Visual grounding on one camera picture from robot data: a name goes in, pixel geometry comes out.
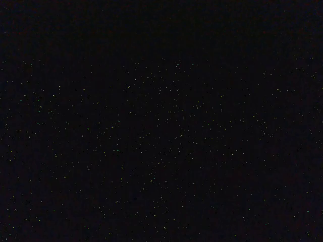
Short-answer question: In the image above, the red polka dot garment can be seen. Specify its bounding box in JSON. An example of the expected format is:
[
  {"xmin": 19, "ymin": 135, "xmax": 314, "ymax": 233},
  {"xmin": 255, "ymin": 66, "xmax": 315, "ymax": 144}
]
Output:
[{"xmin": 1, "ymin": 1, "xmax": 322, "ymax": 241}]

